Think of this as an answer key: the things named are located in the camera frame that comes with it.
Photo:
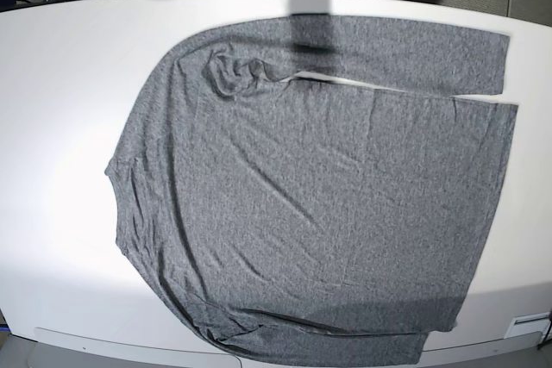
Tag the grey long-sleeve T-shirt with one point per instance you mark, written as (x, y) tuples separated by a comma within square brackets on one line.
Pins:
[(316, 190)]

